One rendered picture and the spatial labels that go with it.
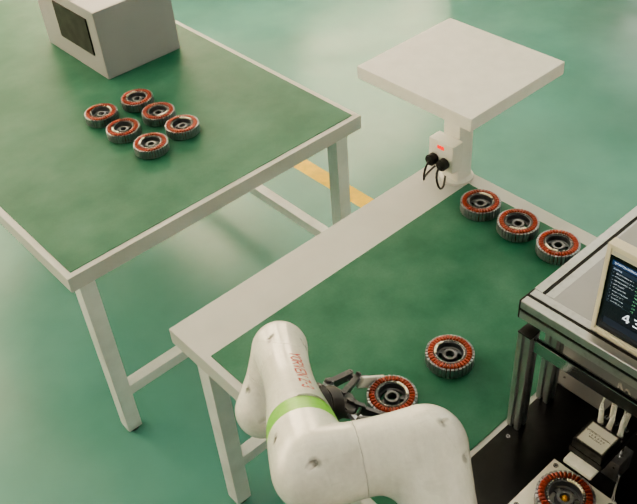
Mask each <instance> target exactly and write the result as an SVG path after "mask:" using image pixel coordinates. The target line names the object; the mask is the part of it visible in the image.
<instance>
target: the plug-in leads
mask: <svg viewBox="0 0 637 504"><path fill-rule="evenodd" d="M604 400H605V397H604V398H603V400H602V402H601V404H600V407H599V414H598V419H597V422H598V423H599V424H601V425H604V403H603V402H604ZM616 412H617V413H618V414H622V413H623V412H624V415H623V417H622V420H621V421H620V425H619V429H618V433H617V434H616V435H617V436H619V437H620V438H621V439H623V438H624V429H626V428H627V424H628V422H629V420H630V418H631V414H630V413H628V412H627V413H626V411H625V410H623V409H622V408H620V407H619V406H617V405H615V404H614V403H612V406H611V411H610V415H609V422H608V424H607V426H605V428H607V429H608V430H610V431H611V432H612V427H613V424H614V422H615V420H616Z"/></svg>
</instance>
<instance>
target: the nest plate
mask: <svg viewBox="0 0 637 504"><path fill-rule="evenodd" d="M555 470H557V472H558V470H562V472H563V470H566V471H567V474H568V471H570V472H572V471H571V470H570V469H568V468H567V467H565V466H564V465H563V464H561V463H560V462H558V461H557V460H556V459H554V460H553V461H552V462H551V463H549V464H548V465H547V466H546V467H545V468H544V469H543V470H542V471H541V472H540V473H539V474H538V475H537V476H536V477H535V478H534V479H533V480H532V481H531V482H530V483H529V484H528V485H527V486H526V487H525V488H524V489H523V490H522V491H521V492H520V493H519V494H518V495H517V496H516V497H515V498H514V499H513V500H512V501H511V502H510V503H509V504H534V493H535V488H536V484H537V482H538V481H539V479H540V478H541V477H542V476H543V475H544V476H545V474H546V473H548V474H549V472H551V471H552V472H553V471H555ZM573 473H574V472H572V475H573ZM591 486H592V485H591ZM592 489H593V490H594V493H595V495H596V497H595V498H596V504H617V503H616V502H612V501H611V499H610V498H609V497H607V496H606V495H604V494H603V493H602V492H600V491H599V490H597V489H596V488H595V487H593V486H592ZM555 495H556V493H555V492H552V493H551V495H550V496H549V498H550V500H551V501H552V502H554V496H555Z"/></svg>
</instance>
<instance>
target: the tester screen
mask: <svg viewBox="0 0 637 504"><path fill-rule="evenodd" d="M622 311H623V312H624V313H626V314H628V315H630V316H632V317H633V318H635V319H637V272H636V271H635V270H633V269H631V268H629V267H627V266H625V265H623V264H621V263H619V262H617V261H616V260H614V259H613V262H612V267H611V272H610V276H609V281H608V285H607V290H606V294H605V299H604V304H603V308H602V313H601V317H600V322H599V324H601V325H602V326H604V327H606V328H607V329H609V330H611V331H613V332H614V333H616V334H618V335H619V336H621V337H623V338H624V339H626V340H628V341H630V342H631V343H633V344H635V345H636V346H637V341H635V340H633V339H632V338H630V337H628V336H627V335H625V334H623V333H621V332H620V331H618V330H616V329H615V328H613V327H611V326H609V325H608V324H606V323H604V322H603V317H604V315H605V316H606V317H608V318H610V319H612V320H613V321H615V322H617V323H618V324H620V325H622V326H624V327H625V328H627V329H629V330H631V331H632V332H634V333H636V334H637V331H636V330H635V329H633V328H631V327H629V326H628V325H626V324H624V323H622V322H621V321H620V318H621V314H622Z"/></svg>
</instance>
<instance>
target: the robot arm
mask: <svg viewBox="0 0 637 504"><path fill-rule="evenodd" d="M381 376H383V377H384V375H373V376H368V375H361V372H359V371H357V372H356V374H354V373H353V370H351V369H348V370H346V371H344V372H342V373H340V374H338V375H336V376H334V377H328V378H325V380H324V382H323V384H321V383H319V382H316V381H315V378H314V376H313V373H312V370H311V366H310V362H309V356H308V344H307V340H306V337H305V335H304V334H303V332H302V331H301V330H300V329H299V328H298V327H297V326H296V325H294V324H292V323H290V322H286V321H273V322H270V323H268V324H266V325H264V326H263V327H262V328H260V329H259V330H258V332H257V333H256V335H255V337H254V339H253V342H252V347H251V353H250V359H249V364H248V369H247V373H246V376H245V379H244V382H243V385H242V388H241V390H240V393H239V396H238V398H237V401H236V405H235V416H236V420H237V422H238V424H239V426H240V427H241V429H242V430H243V431H244V432H245V433H247V434H248V435H250V436H252V437H255V438H259V439H267V451H268V460H269V467H270V473H271V479H272V483H273V486H274V488H275V490H276V492H277V494H278V495H279V497H280V498H281V499H282V500H283V501H284V502H285V503H286V504H351V503H354V502H357V501H360V500H363V499H366V498H370V497H375V496H386V497H389V498H391V499H393V500H394V501H395V502H396V503H397V504H477V498H476V492H475V483H474V477H473V470H472V463H471V456H470V448H469V440H468V436H467V433H466V431H465V429H464V427H463V425H462V424H461V422H460V421H459V420H458V418H457V417H456V416H455V415H453V414H452V413H451V412H450V411H448V410H447V409H445V408H443V407H440V406H437V405H434V404H415V405H411V406H408V407H405V408H402V409H399V410H395V411H392V412H388V413H385V412H382V411H379V410H376V409H373V408H370V407H367V406H366V405H365V404H364V403H362V402H359V401H358V400H356V399H355V398H354V396H353V394H352V393H350V392H351V391H352V390H353V388H354V387H355V386H356V384H357V386H356V387H357V388H368V387H369V385H371V383H372V382H373V381H374V380H375V379H377V378H380V377H381ZM347 381H349V382H348V384H347V385H345V387H344V388H343V389H339V388H337V387H338V386H340V385H341V384H343V383H345V382H347ZM359 407H360V410H359V412H358V413H356V412H357V410H358V408H359ZM342 418H346V419H351V420H352V421H347V422H339V421H338V420H340V419H342Z"/></svg>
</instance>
